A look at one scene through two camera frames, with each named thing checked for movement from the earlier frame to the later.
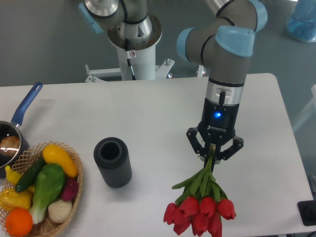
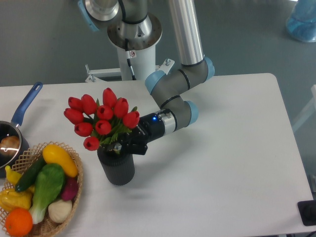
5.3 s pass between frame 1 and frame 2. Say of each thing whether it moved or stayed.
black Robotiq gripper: moved
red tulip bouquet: moved
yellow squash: stayed
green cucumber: stayed
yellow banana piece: stayed
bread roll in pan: stayed
